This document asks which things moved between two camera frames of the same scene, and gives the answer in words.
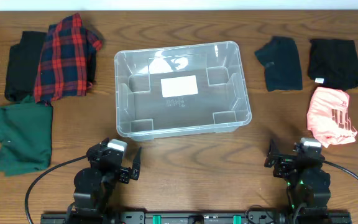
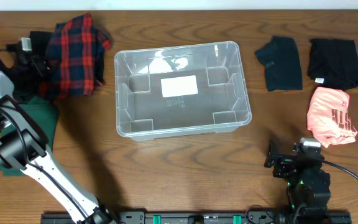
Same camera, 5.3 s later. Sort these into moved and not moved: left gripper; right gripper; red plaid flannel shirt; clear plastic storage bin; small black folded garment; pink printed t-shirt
Moved: left gripper; red plaid flannel shirt
Not moved: small black folded garment; pink printed t-shirt; right gripper; clear plastic storage bin
